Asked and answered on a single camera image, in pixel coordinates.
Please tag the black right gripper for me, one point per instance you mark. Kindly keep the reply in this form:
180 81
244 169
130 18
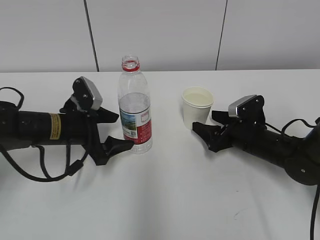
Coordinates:
234 133

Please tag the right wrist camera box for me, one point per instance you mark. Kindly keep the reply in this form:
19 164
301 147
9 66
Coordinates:
248 108

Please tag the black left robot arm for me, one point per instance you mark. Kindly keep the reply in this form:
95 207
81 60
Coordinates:
22 129

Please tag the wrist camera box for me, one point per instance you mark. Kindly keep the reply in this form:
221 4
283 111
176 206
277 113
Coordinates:
86 95
248 108

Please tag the clear plastic water bottle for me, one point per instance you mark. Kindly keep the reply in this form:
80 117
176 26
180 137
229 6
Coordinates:
134 103

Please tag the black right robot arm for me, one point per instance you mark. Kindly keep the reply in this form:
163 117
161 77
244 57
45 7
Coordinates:
299 157

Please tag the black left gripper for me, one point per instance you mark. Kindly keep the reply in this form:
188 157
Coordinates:
81 128

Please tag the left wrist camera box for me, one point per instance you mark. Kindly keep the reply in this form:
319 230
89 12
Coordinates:
86 95

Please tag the white paper cup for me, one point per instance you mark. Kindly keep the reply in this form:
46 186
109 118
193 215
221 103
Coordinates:
196 105

